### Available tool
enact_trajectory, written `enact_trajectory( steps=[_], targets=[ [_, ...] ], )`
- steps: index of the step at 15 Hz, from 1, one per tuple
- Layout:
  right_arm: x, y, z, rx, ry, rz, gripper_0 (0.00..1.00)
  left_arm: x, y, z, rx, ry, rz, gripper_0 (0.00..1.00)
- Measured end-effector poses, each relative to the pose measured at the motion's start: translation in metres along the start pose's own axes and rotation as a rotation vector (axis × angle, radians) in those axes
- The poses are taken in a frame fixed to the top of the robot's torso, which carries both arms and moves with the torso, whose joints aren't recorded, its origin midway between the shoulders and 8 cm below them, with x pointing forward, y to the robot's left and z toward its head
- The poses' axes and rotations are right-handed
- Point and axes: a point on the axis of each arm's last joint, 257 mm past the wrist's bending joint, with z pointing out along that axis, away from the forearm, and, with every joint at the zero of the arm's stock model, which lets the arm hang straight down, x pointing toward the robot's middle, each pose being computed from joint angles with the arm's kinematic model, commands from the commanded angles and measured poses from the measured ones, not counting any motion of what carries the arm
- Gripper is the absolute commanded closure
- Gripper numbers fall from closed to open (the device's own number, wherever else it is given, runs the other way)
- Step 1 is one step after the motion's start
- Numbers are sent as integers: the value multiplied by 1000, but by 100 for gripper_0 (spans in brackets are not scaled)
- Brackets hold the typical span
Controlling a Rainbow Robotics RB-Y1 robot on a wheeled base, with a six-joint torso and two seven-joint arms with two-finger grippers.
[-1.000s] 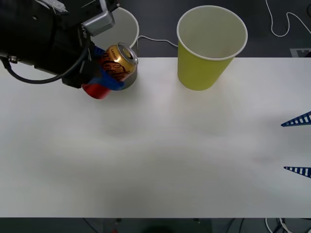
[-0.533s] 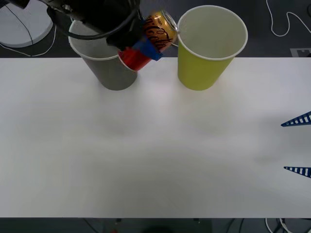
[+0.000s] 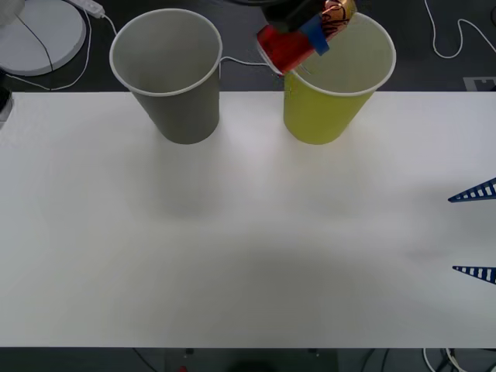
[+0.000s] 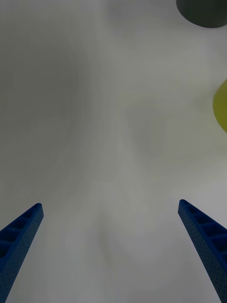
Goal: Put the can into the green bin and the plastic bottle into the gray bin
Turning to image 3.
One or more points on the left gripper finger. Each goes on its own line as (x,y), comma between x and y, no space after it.
(316,34)

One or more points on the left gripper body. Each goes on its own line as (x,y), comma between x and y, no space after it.
(286,13)

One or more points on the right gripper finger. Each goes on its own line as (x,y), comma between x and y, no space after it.
(480,191)
(482,273)

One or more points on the red and gold drink can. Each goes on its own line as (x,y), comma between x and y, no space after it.
(283,50)

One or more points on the yellow-green plastic waste bin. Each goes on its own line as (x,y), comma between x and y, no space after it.
(315,116)

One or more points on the grey flat plate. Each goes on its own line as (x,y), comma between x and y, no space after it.
(479,84)

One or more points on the grey plastic waste bin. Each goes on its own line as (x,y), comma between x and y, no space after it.
(182,112)

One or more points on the white power strip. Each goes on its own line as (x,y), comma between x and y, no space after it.
(91,7)

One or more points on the white round disc base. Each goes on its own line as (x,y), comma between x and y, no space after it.
(50,35)

